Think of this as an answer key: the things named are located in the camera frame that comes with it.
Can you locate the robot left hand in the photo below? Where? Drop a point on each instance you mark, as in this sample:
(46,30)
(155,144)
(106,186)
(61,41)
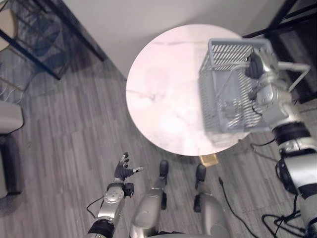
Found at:
(121,171)

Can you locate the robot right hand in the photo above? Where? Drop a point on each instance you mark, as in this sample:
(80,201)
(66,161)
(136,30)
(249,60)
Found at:
(253,66)

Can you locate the grey slatted plastic basket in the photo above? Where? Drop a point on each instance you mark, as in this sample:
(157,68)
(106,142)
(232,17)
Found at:
(223,89)

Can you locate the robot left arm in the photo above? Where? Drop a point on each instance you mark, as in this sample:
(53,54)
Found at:
(112,198)

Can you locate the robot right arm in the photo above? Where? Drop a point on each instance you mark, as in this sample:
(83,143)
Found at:
(289,138)

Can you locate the robot left leg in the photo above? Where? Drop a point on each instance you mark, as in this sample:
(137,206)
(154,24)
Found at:
(148,208)

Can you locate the robot leg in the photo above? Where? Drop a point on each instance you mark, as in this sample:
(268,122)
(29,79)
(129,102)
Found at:
(208,205)
(148,208)

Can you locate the gold table base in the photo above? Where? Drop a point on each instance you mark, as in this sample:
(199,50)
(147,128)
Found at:
(208,160)

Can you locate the round white marble table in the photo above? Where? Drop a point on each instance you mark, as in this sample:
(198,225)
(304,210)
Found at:
(166,94)

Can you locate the robot right leg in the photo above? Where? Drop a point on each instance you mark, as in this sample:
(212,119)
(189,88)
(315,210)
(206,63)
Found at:
(208,205)

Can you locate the black metal frame rack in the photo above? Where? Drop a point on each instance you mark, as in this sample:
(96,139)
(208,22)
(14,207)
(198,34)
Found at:
(292,29)

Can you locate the black metal frame shelf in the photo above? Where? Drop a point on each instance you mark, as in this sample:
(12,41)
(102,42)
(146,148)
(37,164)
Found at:
(49,47)

